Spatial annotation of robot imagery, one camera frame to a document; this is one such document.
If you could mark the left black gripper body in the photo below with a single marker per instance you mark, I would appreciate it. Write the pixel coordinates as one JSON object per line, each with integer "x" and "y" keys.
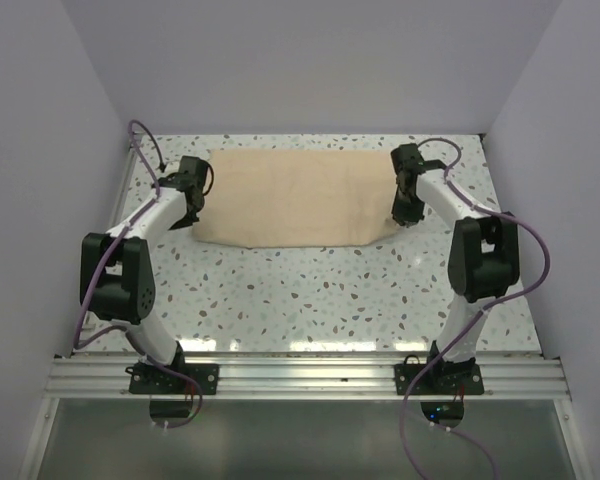
{"x": 202, "y": 201}

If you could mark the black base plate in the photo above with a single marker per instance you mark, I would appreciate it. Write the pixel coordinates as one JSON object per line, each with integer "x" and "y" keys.
{"x": 149, "y": 380}
{"x": 444, "y": 378}

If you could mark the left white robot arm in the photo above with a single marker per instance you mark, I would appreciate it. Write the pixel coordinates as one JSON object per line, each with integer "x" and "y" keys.
{"x": 117, "y": 282}

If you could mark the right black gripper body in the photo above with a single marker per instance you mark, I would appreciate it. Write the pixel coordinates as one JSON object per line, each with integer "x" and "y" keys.
{"x": 405, "y": 196}

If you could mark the beige cloth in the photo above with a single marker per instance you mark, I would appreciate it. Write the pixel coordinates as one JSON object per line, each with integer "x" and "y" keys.
{"x": 298, "y": 198}

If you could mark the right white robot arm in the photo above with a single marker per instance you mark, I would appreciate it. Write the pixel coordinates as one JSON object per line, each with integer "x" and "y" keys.
{"x": 483, "y": 262}

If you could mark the aluminium front rail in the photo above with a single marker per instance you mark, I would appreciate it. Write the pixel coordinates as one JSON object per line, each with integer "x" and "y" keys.
{"x": 355, "y": 377}

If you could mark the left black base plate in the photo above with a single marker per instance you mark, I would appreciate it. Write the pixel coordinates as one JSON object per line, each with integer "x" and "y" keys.
{"x": 149, "y": 380}

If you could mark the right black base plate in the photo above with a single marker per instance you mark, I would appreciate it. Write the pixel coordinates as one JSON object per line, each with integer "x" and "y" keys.
{"x": 444, "y": 378}

